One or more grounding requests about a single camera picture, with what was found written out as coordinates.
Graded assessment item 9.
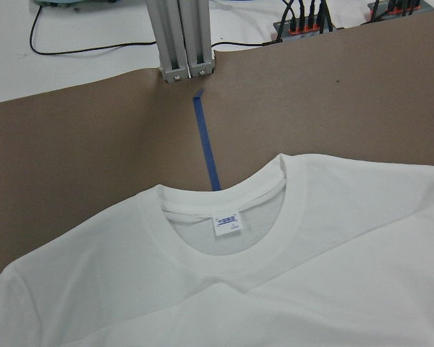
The aluminium frame post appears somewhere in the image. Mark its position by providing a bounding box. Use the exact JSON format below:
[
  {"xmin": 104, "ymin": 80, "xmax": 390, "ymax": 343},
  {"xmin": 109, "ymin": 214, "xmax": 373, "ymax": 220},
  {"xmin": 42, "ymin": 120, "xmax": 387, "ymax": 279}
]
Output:
[{"xmin": 146, "ymin": 0, "xmax": 215, "ymax": 83}]

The usb hub with orange ports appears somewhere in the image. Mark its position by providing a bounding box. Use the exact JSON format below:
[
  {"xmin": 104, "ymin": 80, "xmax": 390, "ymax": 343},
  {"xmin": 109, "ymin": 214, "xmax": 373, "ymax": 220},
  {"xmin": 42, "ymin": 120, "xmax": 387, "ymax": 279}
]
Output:
[{"xmin": 272, "ymin": 10, "xmax": 343, "ymax": 41}]

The white long-sleeve printed shirt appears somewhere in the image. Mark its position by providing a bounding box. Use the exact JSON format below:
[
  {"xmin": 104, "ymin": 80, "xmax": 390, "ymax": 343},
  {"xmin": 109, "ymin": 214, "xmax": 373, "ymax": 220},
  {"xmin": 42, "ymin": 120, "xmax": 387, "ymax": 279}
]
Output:
[{"xmin": 0, "ymin": 154, "xmax": 434, "ymax": 346}]

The black cable on table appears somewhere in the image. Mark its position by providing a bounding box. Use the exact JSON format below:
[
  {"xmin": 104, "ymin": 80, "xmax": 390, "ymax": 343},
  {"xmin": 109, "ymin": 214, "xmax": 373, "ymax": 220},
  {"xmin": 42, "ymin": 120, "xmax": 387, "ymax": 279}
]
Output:
[{"xmin": 30, "ymin": 6, "xmax": 158, "ymax": 56}]

